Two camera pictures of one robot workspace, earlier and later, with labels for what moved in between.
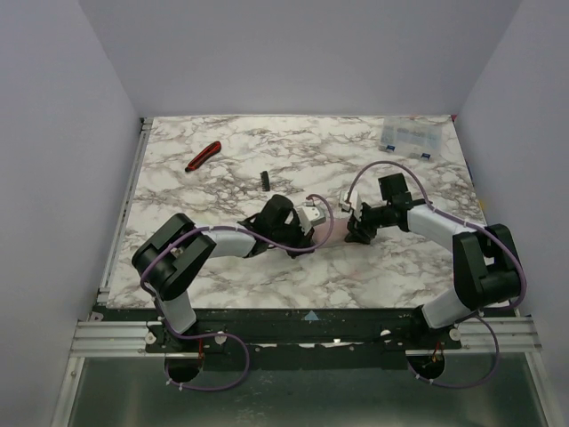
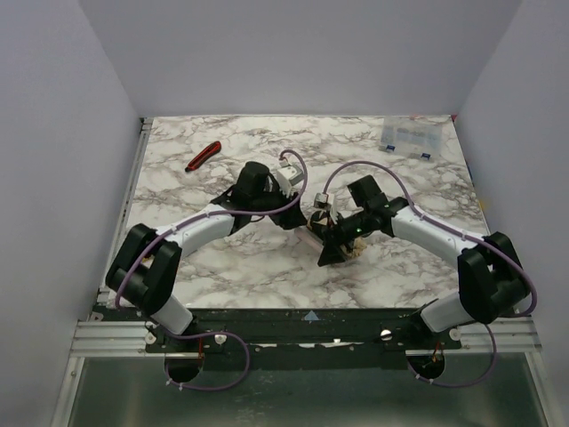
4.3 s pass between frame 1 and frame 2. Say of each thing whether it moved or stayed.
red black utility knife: stayed
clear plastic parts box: stayed
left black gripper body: moved
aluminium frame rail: stayed
